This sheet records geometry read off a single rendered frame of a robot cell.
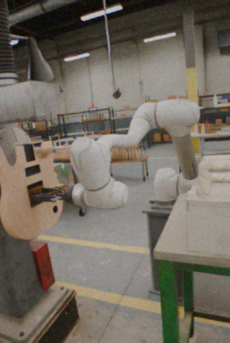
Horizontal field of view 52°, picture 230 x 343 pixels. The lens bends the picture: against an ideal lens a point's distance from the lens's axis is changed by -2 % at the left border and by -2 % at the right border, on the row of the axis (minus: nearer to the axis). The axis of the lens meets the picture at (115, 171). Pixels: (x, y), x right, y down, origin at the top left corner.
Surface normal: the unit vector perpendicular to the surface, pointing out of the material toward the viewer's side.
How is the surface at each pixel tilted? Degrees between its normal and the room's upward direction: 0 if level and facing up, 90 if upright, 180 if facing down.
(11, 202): 89
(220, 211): 90
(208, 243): 90
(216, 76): 90
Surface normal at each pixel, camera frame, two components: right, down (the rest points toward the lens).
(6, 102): -0.39, 0.25
